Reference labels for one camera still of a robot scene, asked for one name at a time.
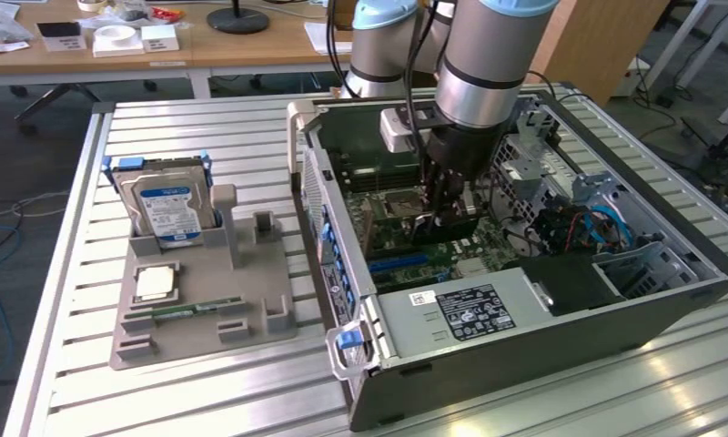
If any blue wire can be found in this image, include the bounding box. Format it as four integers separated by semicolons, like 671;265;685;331
587;207;636;251

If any black round lamp base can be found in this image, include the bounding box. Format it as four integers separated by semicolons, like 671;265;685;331
205;0;272;36

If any white floor cable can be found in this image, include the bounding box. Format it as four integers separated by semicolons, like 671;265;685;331
0;188;68;218

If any CPU socket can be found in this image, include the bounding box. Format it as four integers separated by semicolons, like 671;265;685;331
382;189;426;219

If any silver disk bay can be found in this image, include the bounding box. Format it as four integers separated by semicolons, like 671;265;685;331
591;240;699;301

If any open dark PC case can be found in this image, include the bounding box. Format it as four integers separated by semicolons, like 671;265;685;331
286;88;728;432

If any wooden cabinet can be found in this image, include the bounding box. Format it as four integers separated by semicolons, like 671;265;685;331
524;0;673;104

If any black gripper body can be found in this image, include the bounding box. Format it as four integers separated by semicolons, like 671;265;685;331
424;118;512;183

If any black chair base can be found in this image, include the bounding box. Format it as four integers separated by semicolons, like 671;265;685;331
11;81;101;136

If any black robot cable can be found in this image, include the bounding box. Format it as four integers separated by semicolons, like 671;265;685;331
326;0;442;154

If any hard disk in blue carrier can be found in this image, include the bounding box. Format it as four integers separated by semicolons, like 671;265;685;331
101;152;213;249

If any silver power supply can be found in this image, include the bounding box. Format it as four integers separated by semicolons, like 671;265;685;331
370;267;554;365

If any white tape roll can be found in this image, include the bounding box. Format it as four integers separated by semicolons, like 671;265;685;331
95;25;136;46

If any white cube box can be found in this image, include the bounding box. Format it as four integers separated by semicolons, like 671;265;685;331
140;25;179;54

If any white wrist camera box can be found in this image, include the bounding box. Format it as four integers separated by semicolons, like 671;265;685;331
379;107;431;154

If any red and white packet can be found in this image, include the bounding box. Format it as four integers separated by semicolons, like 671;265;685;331
151;6;187;24

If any green RAM stick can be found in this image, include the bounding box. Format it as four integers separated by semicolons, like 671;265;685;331
125;298;244;320

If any green motherboard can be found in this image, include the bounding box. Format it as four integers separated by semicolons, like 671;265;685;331
339;157;523;295

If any grey parts rack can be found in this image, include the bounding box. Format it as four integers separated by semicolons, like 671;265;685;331
107;184;300;371

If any white paper stack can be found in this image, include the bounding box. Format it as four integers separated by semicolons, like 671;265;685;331
304;20;354;56

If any white flat box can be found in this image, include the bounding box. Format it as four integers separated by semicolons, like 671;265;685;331
91;38;145;59

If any clear plastic bag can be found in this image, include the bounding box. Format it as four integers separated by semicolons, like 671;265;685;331
0;2;33;42

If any silver CPU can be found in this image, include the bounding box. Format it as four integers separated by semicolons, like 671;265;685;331
133;267;177;300

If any black topped white box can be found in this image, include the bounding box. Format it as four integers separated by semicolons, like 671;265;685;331
37;21;88;52

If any blue expansion slot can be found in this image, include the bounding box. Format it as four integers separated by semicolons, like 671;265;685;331
367;253;430;274

